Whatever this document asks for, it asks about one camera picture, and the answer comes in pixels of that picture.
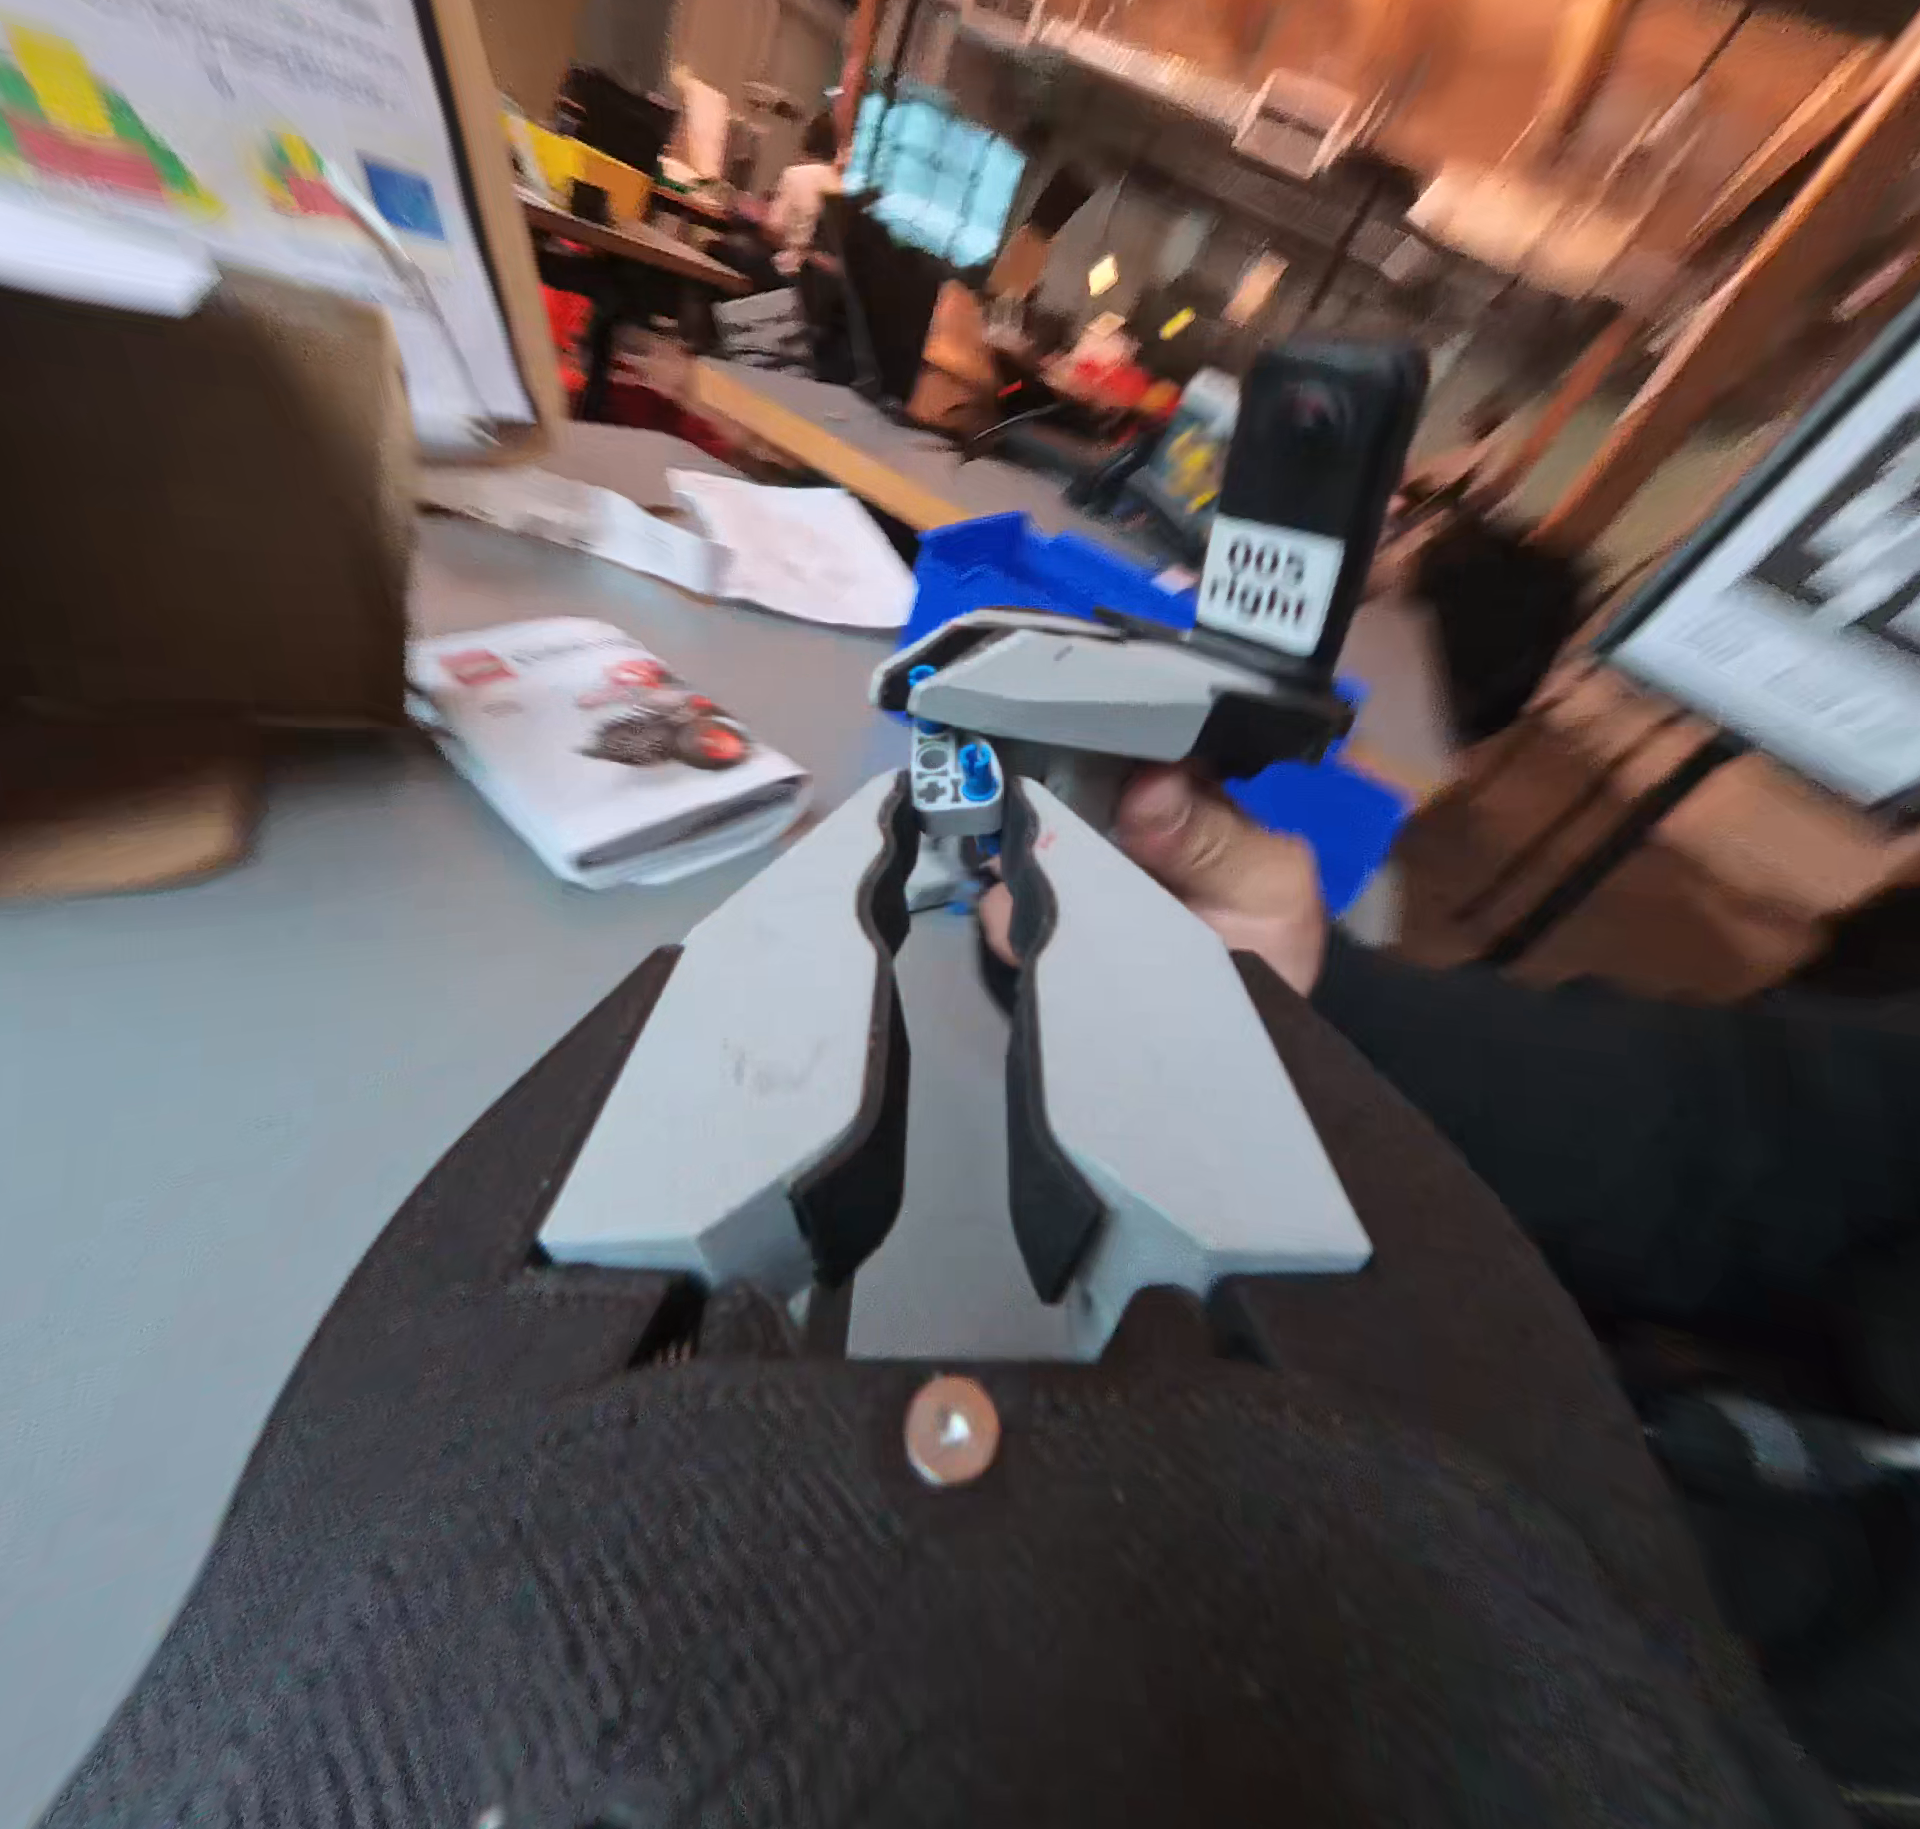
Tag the black and white framed poster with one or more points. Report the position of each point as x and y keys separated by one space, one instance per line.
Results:
x=1800 y=615

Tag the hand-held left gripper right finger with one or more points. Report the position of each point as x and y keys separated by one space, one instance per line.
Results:
x=1186 y=1096

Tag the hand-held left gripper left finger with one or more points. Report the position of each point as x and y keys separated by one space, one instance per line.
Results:
x=736 y=1064

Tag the brown cardboard backing board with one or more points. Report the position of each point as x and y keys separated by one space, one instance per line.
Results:
x=481 y=164

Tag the grey plastic building beam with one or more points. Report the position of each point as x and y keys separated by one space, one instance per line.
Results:
x=937 y=795

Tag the grey table with wooden edge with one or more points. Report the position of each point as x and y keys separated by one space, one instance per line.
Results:
x=832 y=433

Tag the printed instruction sheet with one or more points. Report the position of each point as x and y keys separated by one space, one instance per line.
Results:
x=225 y=104

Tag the dark cardboard set box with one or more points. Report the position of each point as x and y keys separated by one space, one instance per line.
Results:
x=180 y=539

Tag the person's right hand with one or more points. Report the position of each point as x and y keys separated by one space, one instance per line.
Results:
x=1216 y=870

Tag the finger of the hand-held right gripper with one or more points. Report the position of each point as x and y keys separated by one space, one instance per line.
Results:
x=1095 y=690
x=976 y=623

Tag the blue plastic bin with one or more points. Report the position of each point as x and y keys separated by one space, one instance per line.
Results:
x=1050 y=570

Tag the white paper sheet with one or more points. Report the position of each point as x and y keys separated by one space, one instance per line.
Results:
x=571 y=516
x=810 y=547

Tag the lit computer monitor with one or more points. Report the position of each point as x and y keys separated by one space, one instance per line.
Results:
x=937 y=172

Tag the person's right forearm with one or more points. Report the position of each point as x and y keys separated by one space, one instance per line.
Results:
x=1620 y=1124

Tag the stack of instruction booklets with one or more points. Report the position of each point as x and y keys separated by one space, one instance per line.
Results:
x=601 y=750

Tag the yellow plastic crate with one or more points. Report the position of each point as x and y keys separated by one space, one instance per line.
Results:
x=576 y=172

